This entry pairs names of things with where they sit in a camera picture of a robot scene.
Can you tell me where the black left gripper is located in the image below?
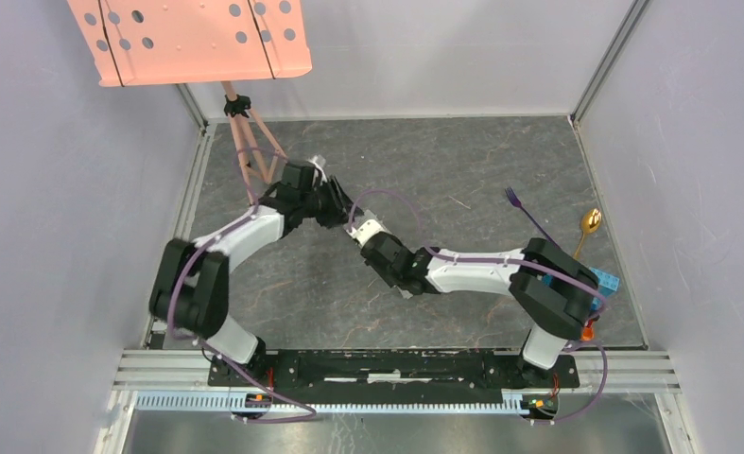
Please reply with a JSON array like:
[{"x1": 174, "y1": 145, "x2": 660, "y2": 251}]
[{"x1": 299, "y1": 175, "x2": 364, "y2": 230}]

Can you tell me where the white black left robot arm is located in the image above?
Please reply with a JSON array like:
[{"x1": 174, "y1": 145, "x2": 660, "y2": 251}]
[{"x1": 148, "y1": 162, "x2": 354, "y2": 386}]

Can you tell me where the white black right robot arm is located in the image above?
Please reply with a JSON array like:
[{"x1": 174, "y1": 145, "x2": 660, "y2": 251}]
[{"x1": 351, "y1": 227, "x2": 602, "y2": 386}]

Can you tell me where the purple metal fork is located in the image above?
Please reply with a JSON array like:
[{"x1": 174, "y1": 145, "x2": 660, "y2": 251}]
[{"x1": 505, "y1": 186, "x2": 558, "y2": 245}]

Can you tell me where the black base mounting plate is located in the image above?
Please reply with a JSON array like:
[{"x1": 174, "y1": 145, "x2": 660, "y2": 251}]
[{"x1": 207, "y1": 348, "x2": 580, "y2": 406}]

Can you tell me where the gold spoon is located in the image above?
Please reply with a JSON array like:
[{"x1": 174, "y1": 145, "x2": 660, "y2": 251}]
[{"x1": 573, "y1": 208, "x2": 602, "y2": 259}]

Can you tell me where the orange red toy piece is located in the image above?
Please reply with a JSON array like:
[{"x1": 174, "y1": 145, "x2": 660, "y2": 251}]
[{"x1": 580, "y1": 319, "x2": 596, "y2": 342}]

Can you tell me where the blue toy brick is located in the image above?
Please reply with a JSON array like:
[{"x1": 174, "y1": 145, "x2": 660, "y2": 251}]
[{"x1": 591, "y1": 268, "x2": 620, "y2": 299}]

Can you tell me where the pink music stand tripod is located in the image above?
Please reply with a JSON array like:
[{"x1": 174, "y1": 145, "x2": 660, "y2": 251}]
[{"x1": 68, "y1": 0, "x2": 312, "y2": 183}]

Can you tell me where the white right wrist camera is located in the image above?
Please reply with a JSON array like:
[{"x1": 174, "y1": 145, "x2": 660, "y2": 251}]
[{"x1": 346, "y1": 210, "x2": 389, "y2": 248}]

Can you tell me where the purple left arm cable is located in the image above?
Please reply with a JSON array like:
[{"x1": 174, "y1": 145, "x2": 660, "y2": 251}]
[{"x1": 165, "y1": 148, "x2": 318, "y2": 426}]

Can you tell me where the aluminium frame rail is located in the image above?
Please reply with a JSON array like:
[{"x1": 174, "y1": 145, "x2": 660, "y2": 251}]
[{"x1": 113, "y1": 347, "x2": 680, "y2": 419}]

